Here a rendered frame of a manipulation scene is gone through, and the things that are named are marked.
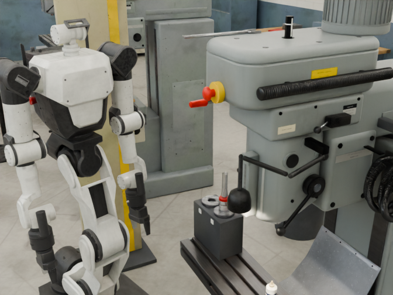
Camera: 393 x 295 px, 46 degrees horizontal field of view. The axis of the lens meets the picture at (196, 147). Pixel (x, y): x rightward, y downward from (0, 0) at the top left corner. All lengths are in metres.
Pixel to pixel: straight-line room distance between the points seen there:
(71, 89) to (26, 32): 8.57
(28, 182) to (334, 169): 1.08
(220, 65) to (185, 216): 2.85
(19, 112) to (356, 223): 1.29
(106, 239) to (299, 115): 0.98
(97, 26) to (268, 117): 1.82
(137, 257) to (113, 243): 1.59
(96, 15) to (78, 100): 1.25
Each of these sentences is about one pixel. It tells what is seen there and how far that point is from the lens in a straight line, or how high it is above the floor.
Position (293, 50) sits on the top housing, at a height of 1.88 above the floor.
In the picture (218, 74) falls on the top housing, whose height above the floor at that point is 1.81.
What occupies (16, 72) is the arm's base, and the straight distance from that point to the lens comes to 1.67.
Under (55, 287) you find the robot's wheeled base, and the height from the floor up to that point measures 0.59.
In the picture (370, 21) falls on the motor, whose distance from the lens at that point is 1.45.
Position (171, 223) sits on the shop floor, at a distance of 3.93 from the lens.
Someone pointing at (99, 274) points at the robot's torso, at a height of 0.89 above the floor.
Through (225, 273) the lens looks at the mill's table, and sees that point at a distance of 1.97.
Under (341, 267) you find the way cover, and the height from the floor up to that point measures 0.98.
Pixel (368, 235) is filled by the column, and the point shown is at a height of 1.15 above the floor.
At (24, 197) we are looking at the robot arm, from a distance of 1.82.
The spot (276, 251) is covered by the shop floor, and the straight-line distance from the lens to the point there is 3.65.
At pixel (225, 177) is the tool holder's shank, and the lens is 1.89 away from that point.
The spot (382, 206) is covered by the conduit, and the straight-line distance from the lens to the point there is 1.47.
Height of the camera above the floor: 2.13
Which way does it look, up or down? 24 degrees down
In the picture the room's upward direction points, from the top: straight up
